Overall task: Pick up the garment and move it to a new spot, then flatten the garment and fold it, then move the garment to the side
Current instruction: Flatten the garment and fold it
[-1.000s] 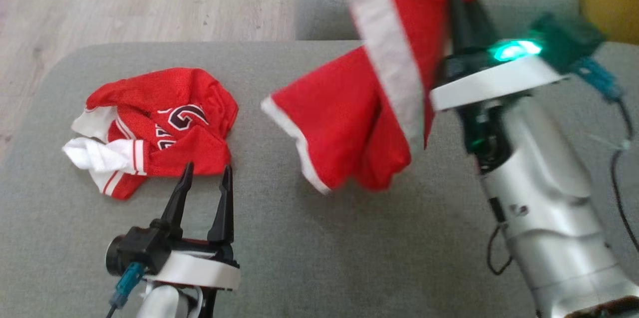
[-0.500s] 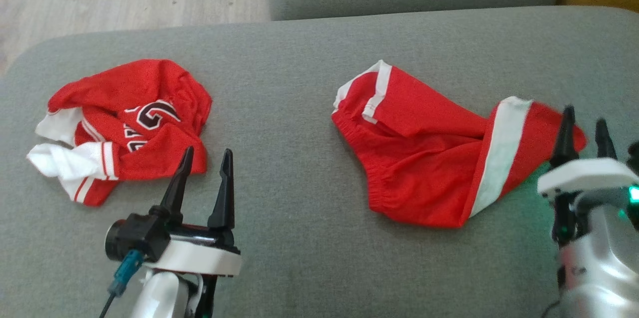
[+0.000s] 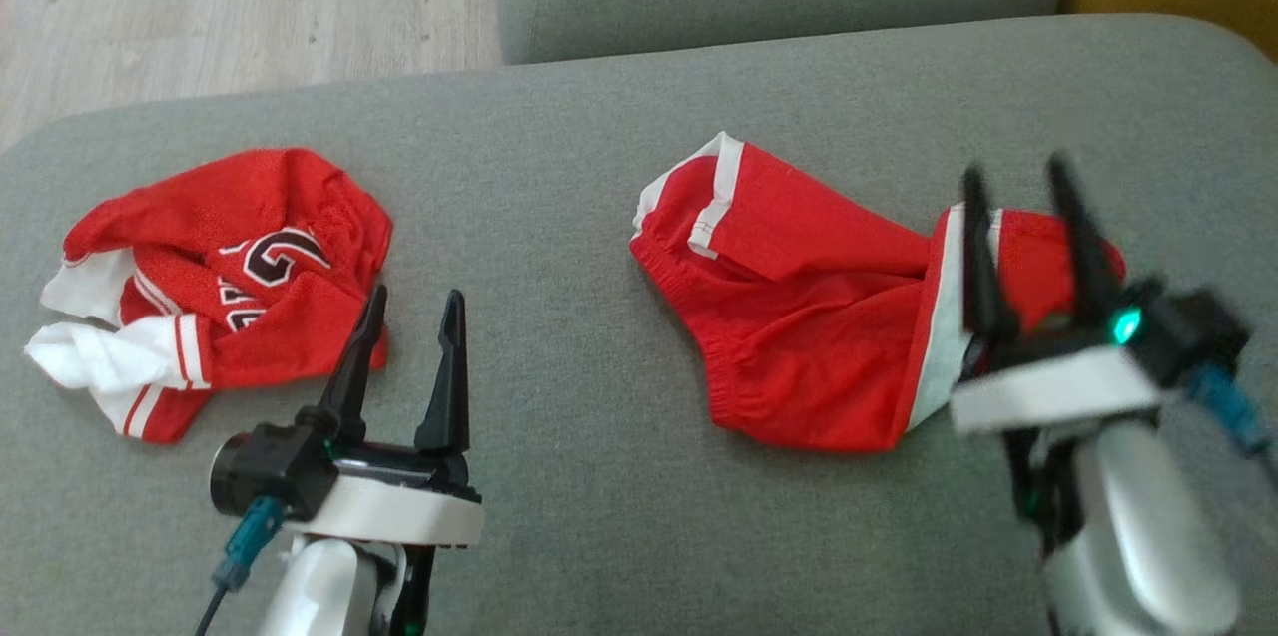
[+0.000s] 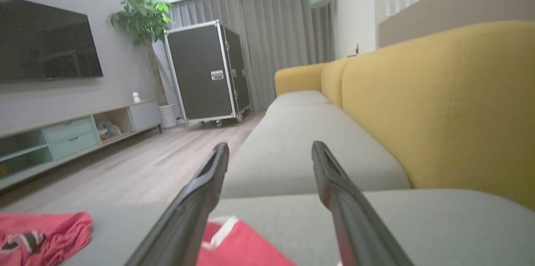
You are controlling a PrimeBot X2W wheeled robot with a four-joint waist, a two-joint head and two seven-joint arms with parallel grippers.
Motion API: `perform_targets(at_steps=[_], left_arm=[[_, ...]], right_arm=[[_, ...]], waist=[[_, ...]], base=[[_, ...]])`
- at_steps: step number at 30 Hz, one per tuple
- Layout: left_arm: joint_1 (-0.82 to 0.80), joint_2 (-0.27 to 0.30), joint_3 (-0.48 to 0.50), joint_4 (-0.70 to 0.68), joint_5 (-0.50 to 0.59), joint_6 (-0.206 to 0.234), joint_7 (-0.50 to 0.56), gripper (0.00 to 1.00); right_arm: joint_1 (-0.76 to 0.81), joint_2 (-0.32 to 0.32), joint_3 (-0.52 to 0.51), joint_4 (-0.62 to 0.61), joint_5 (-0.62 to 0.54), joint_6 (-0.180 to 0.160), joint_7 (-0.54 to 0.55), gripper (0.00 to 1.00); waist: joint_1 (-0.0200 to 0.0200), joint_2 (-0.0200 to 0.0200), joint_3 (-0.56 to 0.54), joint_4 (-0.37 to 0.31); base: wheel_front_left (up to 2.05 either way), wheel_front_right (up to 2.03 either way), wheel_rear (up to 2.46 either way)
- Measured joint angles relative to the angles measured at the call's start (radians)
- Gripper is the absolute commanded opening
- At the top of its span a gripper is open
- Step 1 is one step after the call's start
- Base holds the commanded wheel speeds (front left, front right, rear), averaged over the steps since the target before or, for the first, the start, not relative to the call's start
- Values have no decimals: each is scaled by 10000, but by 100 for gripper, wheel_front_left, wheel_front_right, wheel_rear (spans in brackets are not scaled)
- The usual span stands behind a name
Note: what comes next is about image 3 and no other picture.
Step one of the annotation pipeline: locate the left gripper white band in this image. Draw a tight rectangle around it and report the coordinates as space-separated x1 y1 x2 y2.
290 285 486 550

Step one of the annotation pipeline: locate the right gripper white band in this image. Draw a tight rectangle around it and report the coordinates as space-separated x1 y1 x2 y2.
949 155 1181 435

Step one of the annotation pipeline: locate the red shorts white stripe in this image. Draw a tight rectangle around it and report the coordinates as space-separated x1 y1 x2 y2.
629 132 1127 454

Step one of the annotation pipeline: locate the red basketball jersey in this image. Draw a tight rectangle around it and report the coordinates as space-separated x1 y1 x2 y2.
25 147 395 444

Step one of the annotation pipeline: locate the grey sofa seat cushion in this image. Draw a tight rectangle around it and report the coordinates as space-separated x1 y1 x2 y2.
0 14 1278 636

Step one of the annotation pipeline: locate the left cable blue connector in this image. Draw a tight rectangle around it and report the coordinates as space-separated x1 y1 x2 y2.
195 496 291 636

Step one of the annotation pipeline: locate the cable blue connector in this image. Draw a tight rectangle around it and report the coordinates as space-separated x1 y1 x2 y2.
1188 364 1278 492
195 496 291 636

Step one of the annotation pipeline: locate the right cable blue connector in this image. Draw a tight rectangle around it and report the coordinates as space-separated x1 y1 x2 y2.
1188 364 1278 492

